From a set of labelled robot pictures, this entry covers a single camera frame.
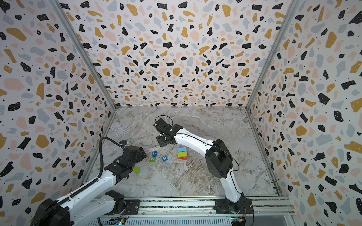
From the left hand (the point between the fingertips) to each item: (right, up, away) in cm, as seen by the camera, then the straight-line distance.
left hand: (137, 150), depth 85 cm
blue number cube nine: (+16, -7, +6) cm, 18 cm away
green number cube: (+8, -7, +5) cm, 11 cm away
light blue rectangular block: (+26, -1, +7) cm, 28 cm away
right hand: (+13, +8, +2) cm, 15 cm away
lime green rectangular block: (+27, -4, +5) cm, 28 cm away
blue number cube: (+8, -4, +7) cm, 12 cm away
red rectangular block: (+28, -6, +7) cm, 29 cm away
